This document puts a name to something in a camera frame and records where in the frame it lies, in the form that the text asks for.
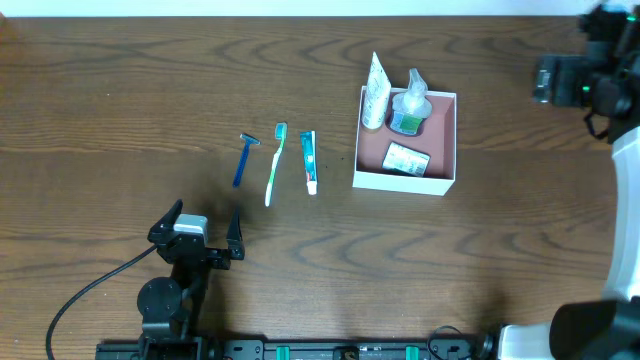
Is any green and white toothbrush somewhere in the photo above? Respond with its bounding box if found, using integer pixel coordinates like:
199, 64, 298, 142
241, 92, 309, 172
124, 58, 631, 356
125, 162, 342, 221
264, 122, 288, 207

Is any teal toothpaste tube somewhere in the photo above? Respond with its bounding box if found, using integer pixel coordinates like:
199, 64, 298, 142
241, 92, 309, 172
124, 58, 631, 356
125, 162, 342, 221
300, 131, 318, 196

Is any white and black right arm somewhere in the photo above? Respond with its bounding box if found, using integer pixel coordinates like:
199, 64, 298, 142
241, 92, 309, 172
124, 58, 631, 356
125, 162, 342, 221
474, 2, 639, 359

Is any white cream tube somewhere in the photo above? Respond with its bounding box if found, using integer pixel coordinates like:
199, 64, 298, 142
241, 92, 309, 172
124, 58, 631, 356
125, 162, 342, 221
361, 52, 391, 130

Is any black left cable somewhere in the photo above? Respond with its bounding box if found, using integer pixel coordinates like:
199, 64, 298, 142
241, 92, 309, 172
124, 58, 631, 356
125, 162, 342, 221
45, 243, 159, 360

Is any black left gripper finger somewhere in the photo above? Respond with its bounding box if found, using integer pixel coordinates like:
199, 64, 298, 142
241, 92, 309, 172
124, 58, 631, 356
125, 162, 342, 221
226, 209, 243, 250
149, 199, 183, 236

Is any white box with pink interior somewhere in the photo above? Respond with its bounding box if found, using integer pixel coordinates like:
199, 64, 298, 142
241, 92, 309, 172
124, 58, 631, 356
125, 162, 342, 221
353, 91, 457, 196

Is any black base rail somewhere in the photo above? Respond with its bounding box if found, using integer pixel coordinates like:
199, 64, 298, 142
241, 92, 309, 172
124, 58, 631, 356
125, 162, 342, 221
95, 335, 497, 360

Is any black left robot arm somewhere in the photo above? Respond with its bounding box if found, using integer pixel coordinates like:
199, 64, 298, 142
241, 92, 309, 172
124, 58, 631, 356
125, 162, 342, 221
133, 200, 245, 360

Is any clear pump bottle dark liquid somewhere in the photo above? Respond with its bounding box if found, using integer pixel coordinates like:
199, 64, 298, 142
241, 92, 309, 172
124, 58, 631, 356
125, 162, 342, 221
390, 68, 433, 136

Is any blue disposable razor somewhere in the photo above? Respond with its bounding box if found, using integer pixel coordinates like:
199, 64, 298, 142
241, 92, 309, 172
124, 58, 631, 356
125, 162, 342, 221
232, 133, 261, 188

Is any white green soap packet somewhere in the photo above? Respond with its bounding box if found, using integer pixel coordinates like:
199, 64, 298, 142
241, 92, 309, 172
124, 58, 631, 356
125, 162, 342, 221
382, 142, 430, 177

